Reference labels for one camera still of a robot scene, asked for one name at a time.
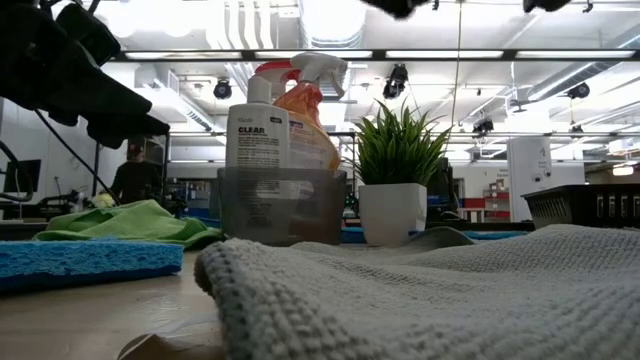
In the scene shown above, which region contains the light blue sponge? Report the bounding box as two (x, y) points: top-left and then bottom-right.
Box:
(0, 238), (186, 296)

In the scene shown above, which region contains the black mesh basket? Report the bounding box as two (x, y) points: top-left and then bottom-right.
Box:
(520, 182), (640, 231)

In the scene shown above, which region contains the grey translucent caddy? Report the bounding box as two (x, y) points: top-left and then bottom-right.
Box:
(216, 166), (348, 248)

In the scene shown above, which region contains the black computer monitor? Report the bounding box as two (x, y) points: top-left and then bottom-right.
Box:
(3, 158), (43, 194)

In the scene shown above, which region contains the thin hanging cord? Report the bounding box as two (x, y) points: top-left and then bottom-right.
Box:
(448, 0), (464, 146)

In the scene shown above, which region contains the dark blue sponge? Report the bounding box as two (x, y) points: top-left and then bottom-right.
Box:
(340, 225), (370, 246)
(177, 214), (225, 231)
(464, 229), (532, 242)

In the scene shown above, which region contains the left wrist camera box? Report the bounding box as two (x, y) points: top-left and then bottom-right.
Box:
(54, 2), (122, 67)

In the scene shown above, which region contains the green plant white pot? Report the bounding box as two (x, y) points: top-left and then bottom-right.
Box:
(348, 96), (453, 248)

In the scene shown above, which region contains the black ceiling spotlight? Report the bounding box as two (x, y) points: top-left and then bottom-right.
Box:
(566, 81), (592, 100)
(471, 116), (496, 137)
(381, 62), (410, 100)
(212, 76), (234, 101)

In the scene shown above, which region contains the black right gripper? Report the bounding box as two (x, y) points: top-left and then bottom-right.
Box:
(522, 0), (572, 14)

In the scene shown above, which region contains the grey knit cloth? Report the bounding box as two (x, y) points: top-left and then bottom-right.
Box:
(193, 222), (640, 360)

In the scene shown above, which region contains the white tall cabinet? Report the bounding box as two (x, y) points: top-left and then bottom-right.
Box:
(506, 135), (554, 223)

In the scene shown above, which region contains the silver ribbed air duct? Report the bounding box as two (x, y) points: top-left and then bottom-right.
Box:
(298, 0), (369, 101)

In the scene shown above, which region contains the person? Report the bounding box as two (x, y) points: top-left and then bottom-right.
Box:
(109, 138), (162, 206)

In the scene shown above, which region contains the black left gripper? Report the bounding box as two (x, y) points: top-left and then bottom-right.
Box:
(0, 0), (171, 150)

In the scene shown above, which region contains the orange spray bottle white trigger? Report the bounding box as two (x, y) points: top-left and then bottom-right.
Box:
(272, 51), (350, 244)

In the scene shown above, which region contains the red storage shelf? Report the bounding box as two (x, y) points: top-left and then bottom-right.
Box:
(461, 188), (512, 222)

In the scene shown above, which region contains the black background metal frame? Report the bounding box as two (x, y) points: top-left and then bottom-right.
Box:
(88, 129), (640, 202)

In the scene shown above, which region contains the green cloth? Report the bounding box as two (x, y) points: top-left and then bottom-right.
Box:
(31, 198), (227, 251)

